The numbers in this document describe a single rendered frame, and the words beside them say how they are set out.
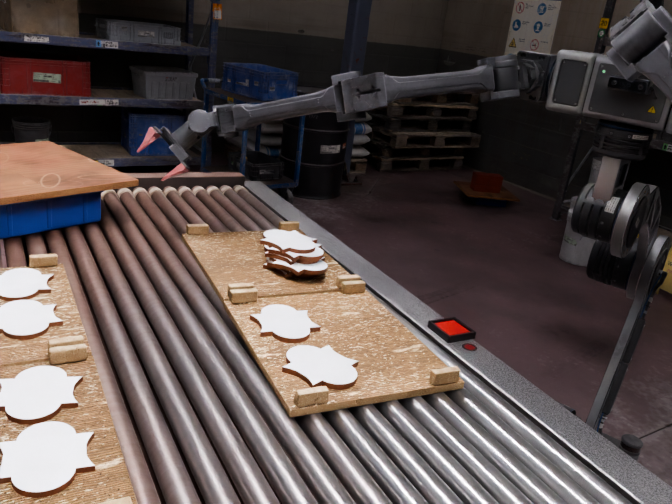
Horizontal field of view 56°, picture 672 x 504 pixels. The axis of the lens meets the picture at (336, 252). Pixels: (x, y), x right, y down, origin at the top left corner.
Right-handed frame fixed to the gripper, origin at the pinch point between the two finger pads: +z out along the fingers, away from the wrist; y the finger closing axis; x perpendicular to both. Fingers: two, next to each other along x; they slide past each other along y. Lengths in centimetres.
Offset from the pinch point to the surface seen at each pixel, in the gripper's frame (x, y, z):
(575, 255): 284, 192, -161
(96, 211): 7.0, -1.0, 20.9
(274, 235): -13.0, 34.9, -13.5
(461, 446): -73, 80, -18
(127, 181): 7.6, -2.1, 9.2
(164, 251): -6.3, 20.2, 11.3
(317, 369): -60, 58, -6
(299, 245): -18.0, 40.6, -16.8
